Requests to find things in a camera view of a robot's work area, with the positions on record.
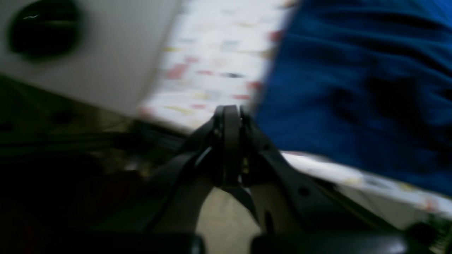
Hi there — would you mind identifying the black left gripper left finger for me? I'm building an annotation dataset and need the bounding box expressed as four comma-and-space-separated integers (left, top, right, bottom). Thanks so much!
46, 105, 242, 254

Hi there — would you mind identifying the dark blue t-shirt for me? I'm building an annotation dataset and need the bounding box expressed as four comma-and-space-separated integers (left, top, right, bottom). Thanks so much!
255, 0, 452, 195

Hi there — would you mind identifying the terrazzo patterned tablecloth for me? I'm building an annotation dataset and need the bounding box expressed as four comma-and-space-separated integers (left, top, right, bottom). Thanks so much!
139, 0, 451, 219

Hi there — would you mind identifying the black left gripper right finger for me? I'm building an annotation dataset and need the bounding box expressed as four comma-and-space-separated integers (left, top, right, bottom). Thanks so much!
240, 106, 431, 254

